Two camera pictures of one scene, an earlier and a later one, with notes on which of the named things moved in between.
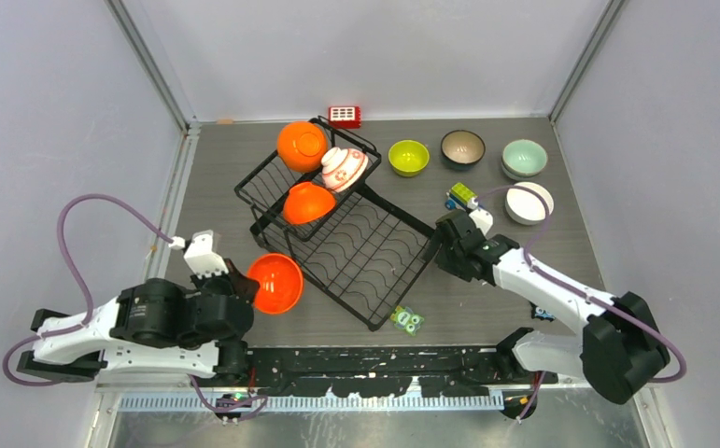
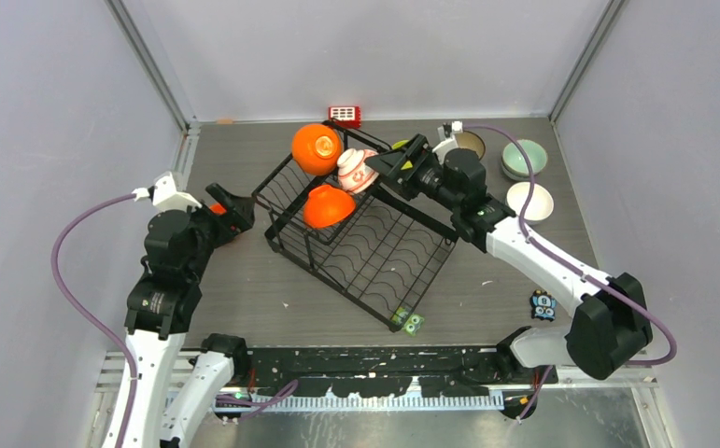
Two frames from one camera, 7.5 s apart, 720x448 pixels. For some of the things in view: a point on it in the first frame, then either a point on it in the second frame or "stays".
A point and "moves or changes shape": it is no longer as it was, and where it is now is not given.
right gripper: (443, 259) -> (390, 164)
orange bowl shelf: (280, 282) -> (218, 209)
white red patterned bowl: (342, 167) moves or changes shape
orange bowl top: (302, 145) moves or changes shape
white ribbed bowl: (527, 208) stays
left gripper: (241, 284) -> (239, 215)
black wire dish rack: (311, 208) moves or changes shape
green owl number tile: (404, 318) stays
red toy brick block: (345, 117) stays
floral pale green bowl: (525, 157) stays
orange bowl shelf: (306, 203) -> (325, 205)
